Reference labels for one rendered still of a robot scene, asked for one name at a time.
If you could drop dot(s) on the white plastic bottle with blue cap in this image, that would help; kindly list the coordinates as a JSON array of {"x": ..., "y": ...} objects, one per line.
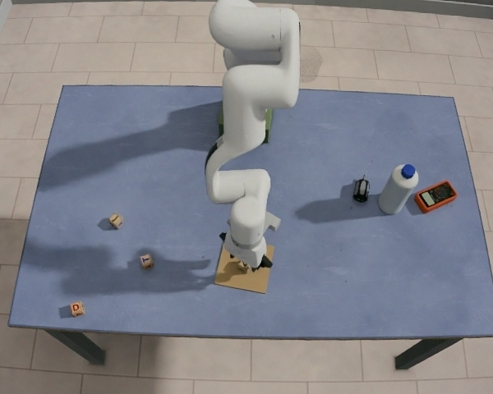
[{"x": 399, "y": 186}]

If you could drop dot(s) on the orange digital multimeter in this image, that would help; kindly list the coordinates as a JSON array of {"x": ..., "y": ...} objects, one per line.
[{"x": 435, "y": 196}]

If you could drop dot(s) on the tan square mat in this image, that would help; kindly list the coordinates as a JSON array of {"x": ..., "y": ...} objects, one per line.
[{"x": 229, "y": 275}]

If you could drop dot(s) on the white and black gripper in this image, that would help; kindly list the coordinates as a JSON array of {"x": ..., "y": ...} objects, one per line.
[{"x": 254, "y": 257}]

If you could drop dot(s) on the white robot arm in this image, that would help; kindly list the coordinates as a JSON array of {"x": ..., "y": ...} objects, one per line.
[{"x": 255, "y": 82}]

